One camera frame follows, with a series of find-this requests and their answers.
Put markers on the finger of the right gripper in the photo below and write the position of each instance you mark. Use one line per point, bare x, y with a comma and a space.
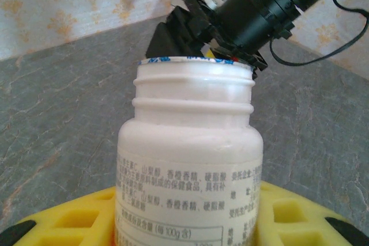
173, 38
227, 51

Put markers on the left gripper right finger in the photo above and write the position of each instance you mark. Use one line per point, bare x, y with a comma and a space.
288, 223

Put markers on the white pill bottle orange label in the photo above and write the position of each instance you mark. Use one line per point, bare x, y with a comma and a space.
187, 113

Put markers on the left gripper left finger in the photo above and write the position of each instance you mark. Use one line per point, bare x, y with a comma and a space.
72, 223

